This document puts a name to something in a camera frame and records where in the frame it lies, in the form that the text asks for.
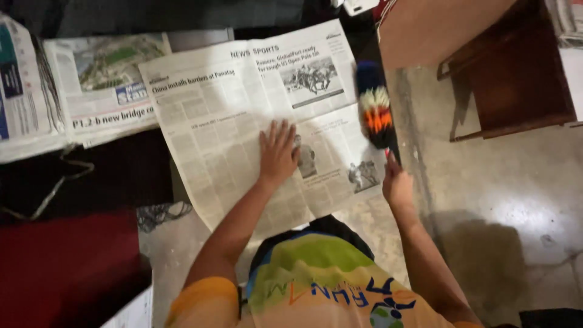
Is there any brown wooden table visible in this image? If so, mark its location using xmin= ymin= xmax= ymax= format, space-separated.
xmin=373 ymin=0 xmax=517 ymax=71

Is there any stack of newspapers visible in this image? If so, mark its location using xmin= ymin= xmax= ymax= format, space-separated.
xmin=0 ymin=13 xmax=69 ymax=164

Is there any dark red cloth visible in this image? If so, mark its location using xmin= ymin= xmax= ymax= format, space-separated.
xmin=0 ymin=210 xmax=153 ymax=328

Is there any brown wooden chair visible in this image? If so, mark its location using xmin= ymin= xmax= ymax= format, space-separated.
xmin=436 ymin=0 xmax=583 ymax=143

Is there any colourful printed shirt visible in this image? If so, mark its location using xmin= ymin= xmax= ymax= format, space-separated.
xmin=165 ymin=215 xmax=484 ymax=328

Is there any grey cord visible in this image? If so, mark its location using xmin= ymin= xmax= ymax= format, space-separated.
xmin=0 ymin=143 xmax=95 ymax=222

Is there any multicoloured feather duster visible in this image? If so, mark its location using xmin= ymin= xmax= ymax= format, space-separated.
xmin=355 ymin=60 xmax=402 ymax=166

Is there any black tangled cable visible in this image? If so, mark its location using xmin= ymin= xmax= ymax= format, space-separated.
xmin=137 ymin=201 xmax=194 ymax=234

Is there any newspaper sheet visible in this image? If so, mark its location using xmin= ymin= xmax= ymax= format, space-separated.
xmin=138 ymin=19 xmax=388 ymax=232

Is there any folded newspaper with aerial photo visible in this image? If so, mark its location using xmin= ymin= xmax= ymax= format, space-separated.
xmin=44 ymin=33 xmax=173 ymax=149

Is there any person's left hand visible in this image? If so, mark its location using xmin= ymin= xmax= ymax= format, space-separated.
xmin=258 ymin=119 xmax=301 ymax=184

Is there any person's right hand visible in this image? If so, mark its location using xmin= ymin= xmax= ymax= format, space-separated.
xmin=382 ymin=150 xmax=414 ymax=208

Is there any white paper sheet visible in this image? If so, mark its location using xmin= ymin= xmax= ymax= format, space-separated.
xmin=101 ymin=285 xmax=155 ymax=328

